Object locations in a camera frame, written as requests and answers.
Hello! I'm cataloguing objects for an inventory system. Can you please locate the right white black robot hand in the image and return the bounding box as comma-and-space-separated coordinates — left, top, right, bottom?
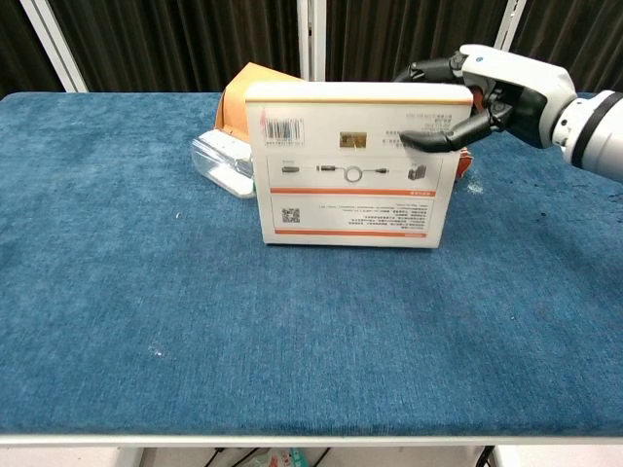
392, 44, 578, 155

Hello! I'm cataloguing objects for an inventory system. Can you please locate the white box with orange stripes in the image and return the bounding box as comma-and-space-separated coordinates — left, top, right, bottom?
243, 81, 475, 250

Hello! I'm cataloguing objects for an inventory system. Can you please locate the orange-brown cardboard box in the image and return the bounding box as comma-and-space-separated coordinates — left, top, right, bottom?
215, 61, 306, 146

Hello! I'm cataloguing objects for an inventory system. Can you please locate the blue fabric table cover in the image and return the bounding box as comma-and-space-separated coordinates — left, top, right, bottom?
0, 90, 623, 436

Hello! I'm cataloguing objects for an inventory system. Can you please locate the clear plastic package white item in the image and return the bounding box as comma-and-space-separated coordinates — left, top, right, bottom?
190, 129, 258, 199

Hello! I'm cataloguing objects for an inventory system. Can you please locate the black curtain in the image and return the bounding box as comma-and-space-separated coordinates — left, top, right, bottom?
0, 0, 623, 98

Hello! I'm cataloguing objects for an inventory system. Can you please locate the green white bag under table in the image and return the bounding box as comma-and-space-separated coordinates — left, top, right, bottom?
265, 448, 312, 467

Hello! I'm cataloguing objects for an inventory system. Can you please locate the white metal frame post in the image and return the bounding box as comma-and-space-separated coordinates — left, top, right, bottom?
18, 0, 90, 93
491, 0, 529, 52
297, 0, 327, 83

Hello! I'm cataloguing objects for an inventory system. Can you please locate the black cable under table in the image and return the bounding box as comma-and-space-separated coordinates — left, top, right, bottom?
203, 448, 274, 467

